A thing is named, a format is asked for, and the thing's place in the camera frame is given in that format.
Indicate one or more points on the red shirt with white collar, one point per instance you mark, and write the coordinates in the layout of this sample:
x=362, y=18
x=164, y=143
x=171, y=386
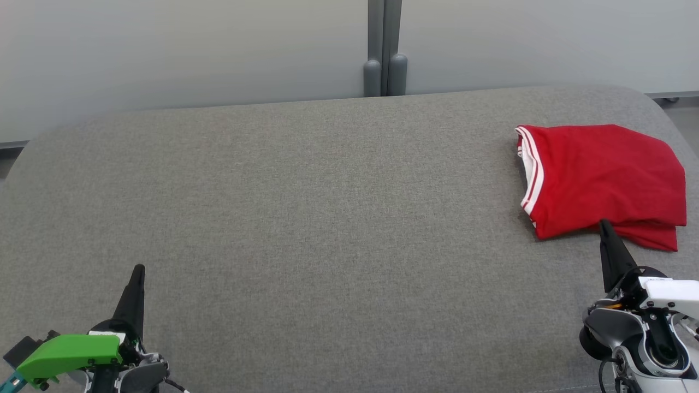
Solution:
x=600, y=174

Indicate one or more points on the small dark partition caster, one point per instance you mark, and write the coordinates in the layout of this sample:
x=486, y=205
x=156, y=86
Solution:
x=671, y=100

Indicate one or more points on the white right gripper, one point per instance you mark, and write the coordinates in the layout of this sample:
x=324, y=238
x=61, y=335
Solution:
x=674, y=297

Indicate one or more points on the red shorts with white stripes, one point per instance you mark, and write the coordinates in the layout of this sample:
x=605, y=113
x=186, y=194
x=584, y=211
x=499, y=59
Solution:
x=655, y=237

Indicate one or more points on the grey partition base rail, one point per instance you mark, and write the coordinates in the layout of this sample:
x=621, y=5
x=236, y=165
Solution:
x=12, y=144
x=674, y=94

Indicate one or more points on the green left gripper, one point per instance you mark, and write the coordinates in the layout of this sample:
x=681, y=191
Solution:
x=71, y=352

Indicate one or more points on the grey vertical partition post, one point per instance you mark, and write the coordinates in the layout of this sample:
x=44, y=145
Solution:
x=385, y=33

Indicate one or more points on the teal left camera connector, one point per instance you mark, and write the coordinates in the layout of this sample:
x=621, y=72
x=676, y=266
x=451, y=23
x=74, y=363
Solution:
x=10, y=382

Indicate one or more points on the grey rounded partition foot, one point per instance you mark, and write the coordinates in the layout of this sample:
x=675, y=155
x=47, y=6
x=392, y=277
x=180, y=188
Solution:
x=398, y=76
x=372, y=79

